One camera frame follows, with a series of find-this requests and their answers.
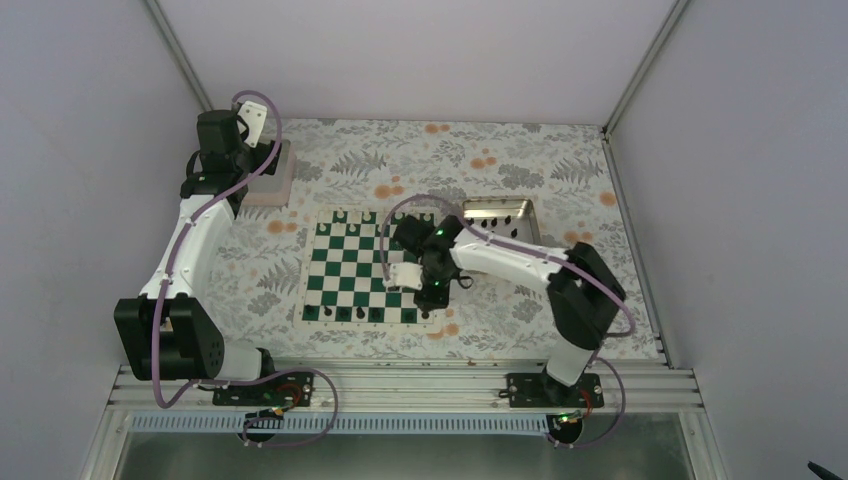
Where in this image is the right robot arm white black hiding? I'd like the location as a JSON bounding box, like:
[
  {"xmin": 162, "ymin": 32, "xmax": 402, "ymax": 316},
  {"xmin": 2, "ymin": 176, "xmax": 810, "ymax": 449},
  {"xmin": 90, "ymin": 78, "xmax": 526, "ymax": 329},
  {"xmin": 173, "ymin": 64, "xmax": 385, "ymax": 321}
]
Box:
[{"xmin": 383, "ymin": 215, "xmax": 626, "ymax": 407}]

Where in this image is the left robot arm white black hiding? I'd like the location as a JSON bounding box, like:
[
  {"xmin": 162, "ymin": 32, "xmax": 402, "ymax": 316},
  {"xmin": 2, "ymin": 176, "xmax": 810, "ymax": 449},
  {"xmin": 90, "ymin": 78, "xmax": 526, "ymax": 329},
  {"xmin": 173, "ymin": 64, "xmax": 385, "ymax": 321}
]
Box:
[{"xmin": 113, "ymin": 101, "xmax": 282, "ymax": 405}]

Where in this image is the pink white tray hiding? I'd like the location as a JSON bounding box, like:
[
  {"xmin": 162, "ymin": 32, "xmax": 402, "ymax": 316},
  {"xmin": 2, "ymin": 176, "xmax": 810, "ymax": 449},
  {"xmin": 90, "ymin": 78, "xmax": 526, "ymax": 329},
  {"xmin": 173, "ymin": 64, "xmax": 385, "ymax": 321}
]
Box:
[{"xmin": 243, "ymin": 139, "xmax": 297, "ymax": 207}]

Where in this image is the tan metal tray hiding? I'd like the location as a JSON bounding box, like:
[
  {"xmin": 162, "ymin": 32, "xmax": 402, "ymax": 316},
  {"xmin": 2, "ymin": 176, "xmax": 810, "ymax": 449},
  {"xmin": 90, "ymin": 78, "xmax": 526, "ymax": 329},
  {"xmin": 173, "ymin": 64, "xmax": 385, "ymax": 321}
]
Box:
[{"xmin": 462, "ymin": 196, "xmax": 541, "ymax": 245}]

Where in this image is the green white chessboard mat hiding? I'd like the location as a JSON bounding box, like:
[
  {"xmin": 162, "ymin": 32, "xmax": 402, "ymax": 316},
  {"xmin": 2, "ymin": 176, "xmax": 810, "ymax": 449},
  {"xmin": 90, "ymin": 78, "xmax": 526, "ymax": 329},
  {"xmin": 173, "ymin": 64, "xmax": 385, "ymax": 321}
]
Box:
[{"xmin": 293, "ymin": 206, "xmax": 443, "ymax": 334}]

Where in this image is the floral patterned tablecloth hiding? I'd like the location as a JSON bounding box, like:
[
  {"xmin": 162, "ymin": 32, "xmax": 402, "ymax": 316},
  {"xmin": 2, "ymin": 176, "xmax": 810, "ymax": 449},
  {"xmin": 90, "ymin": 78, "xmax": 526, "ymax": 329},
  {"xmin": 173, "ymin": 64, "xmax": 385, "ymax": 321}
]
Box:
[{"xmin": 207, "ymin": 119, "xmax": 659, "ymax": 361}]

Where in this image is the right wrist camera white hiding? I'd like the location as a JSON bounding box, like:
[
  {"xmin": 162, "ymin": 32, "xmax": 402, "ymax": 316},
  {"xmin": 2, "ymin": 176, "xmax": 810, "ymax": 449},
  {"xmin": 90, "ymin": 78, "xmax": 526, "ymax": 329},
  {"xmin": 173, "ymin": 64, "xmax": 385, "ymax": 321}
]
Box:
[{"xmin": 383, "ymin": 262, "xmax": 423, "ymax": 291}]

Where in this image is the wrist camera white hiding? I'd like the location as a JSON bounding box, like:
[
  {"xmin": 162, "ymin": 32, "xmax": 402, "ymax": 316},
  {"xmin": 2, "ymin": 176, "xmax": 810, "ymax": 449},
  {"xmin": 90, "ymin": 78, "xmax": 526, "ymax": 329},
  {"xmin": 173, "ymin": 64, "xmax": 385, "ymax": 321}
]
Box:
[
  {"xmin": 236, "ymin": 101, "xmax": 268, "ymax": 148},
  {"xmin": 383, "ymin": 262, "xmax": 423, "ymax": 291}
]

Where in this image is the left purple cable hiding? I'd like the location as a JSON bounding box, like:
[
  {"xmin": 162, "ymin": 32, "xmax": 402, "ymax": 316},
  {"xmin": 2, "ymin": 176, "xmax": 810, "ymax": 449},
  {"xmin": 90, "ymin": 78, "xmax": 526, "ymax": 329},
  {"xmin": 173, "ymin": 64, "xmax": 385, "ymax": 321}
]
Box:
[{"xmin": 150, "ymin": 90, "xmax": 340, "ymax": 449}]

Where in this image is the purple cable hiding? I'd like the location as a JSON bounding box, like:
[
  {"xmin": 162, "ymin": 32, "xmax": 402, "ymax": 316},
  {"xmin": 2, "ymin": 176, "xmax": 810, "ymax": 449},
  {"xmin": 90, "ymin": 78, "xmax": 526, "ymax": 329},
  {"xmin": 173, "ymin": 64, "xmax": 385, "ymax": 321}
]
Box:
[
  {"xmin": 150, "ymin": 90, "xmax": 340, "ymax": 449},
  {"xmin": 378, "ymin": 194, "xmax": 637, "ymax": 450}
]

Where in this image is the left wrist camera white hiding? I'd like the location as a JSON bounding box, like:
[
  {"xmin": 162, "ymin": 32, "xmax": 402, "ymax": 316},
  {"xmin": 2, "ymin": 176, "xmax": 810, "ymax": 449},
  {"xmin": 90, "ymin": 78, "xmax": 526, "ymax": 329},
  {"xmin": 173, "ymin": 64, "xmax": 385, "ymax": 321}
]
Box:
[{"xmin": 236, "ymin": 101, "xmax": 268, "ymax": 148}]

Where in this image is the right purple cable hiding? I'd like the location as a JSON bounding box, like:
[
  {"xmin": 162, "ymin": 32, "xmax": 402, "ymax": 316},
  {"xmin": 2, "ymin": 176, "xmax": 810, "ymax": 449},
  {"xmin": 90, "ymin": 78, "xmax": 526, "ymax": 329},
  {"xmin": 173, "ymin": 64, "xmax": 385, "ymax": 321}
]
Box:
[{"xmin": 378, "ymin": 194, "xmax": 637, "ymax": 450}]

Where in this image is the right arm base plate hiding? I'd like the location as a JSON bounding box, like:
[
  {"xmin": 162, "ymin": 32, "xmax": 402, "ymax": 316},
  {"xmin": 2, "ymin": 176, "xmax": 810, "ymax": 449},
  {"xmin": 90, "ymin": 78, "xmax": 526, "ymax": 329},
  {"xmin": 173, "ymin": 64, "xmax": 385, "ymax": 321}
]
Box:
[{"xmin": 498, "ymin": 372, "xmax": 605, "ymax": 408}]

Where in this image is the aluminium rail frame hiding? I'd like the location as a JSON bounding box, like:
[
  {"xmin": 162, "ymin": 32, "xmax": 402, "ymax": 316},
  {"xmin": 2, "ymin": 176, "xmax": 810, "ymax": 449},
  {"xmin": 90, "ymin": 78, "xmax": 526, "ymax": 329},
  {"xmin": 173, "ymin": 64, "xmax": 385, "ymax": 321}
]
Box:
[{"xmin": 82, "ymin": 359, "xmax": 726, "ymax": 479}]

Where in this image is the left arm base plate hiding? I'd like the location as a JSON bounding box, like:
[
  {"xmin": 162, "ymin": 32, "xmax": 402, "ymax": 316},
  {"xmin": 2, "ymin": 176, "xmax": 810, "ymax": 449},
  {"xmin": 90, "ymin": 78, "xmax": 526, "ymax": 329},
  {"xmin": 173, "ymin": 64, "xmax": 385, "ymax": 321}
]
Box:
[{"xmin": 212, "ymin": 371, "xmax": 314, "ymax": 408}]

